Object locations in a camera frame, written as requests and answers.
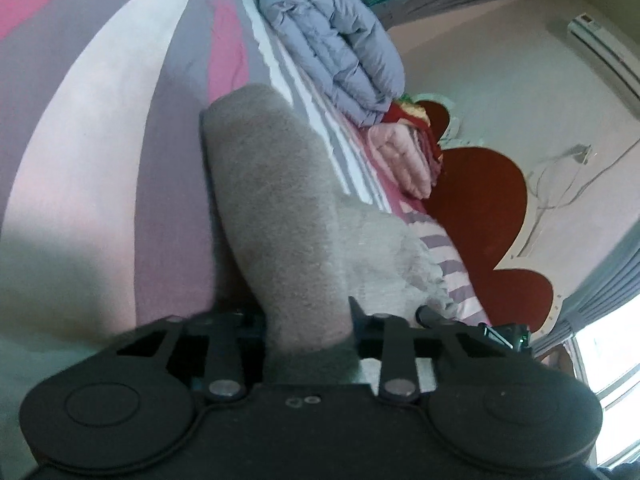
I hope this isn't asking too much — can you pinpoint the white wall cable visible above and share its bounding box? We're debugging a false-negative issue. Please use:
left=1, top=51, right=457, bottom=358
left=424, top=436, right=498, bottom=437
left=524, top=144, right=640, bottom=257

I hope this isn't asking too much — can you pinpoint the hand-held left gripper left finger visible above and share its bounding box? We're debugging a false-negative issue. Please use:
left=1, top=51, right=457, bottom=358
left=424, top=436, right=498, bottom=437
left=106, top=309, right=267, bottom=405

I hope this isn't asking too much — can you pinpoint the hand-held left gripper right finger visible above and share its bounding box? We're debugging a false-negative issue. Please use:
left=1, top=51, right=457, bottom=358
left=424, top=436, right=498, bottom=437
left=347, top=296, right=502, bottom=406

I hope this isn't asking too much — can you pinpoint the white air conditioner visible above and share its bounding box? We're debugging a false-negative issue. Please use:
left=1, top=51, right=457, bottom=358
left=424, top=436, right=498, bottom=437
left=565, top=12, right=640, bottom=82

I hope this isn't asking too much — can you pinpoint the folded pink blanket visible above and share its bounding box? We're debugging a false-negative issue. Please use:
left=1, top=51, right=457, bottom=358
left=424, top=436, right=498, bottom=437
left=367, top=122, right=434, bottom=199

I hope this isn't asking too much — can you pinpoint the red heart-shaped headboard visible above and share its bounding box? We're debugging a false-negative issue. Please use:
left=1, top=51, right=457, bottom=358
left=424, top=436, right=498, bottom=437
left=409, top=92, right=559, bottom=337

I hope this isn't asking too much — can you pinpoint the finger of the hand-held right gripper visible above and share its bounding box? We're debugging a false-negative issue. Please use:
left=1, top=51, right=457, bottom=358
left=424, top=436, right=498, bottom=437
left=416, top=306, right=453, bottom=330

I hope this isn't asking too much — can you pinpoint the folded blue duvet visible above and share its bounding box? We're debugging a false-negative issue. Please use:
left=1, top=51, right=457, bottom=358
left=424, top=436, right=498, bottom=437
left=256, top=0, right=406, bottom=129

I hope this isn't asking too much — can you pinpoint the bright window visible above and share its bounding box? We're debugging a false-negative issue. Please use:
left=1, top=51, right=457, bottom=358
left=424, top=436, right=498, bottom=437
left=574, top=294, right=640, bottom=467

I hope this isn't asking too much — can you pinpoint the red cloth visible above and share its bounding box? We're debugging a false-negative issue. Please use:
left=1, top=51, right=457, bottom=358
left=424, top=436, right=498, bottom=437
left=382, top=100, right=447, bottom=182

